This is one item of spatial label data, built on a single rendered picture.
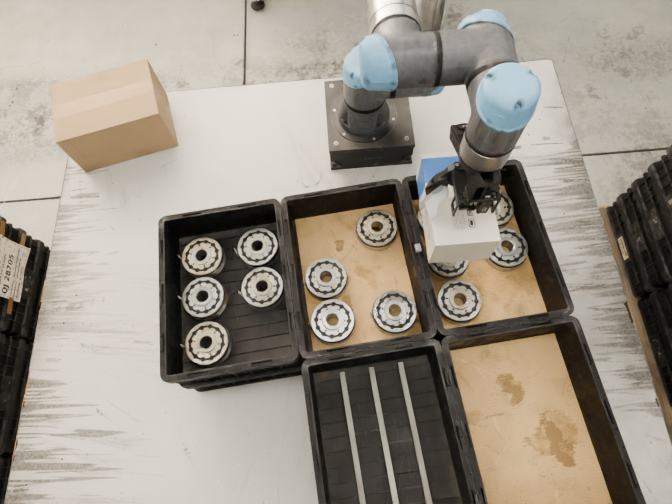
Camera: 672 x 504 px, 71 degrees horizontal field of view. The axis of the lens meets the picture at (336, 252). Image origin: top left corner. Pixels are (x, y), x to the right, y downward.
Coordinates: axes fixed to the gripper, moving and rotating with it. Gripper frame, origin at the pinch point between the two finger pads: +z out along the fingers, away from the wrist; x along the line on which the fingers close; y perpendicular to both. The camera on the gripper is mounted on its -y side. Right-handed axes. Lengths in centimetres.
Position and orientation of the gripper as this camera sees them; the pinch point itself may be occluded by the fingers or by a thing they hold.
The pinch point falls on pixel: (456, 201)
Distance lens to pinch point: 95.3
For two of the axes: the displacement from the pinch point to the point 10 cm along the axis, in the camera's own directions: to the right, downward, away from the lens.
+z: 0.5, 3.7, 9.3
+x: 10.0, -0.8, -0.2
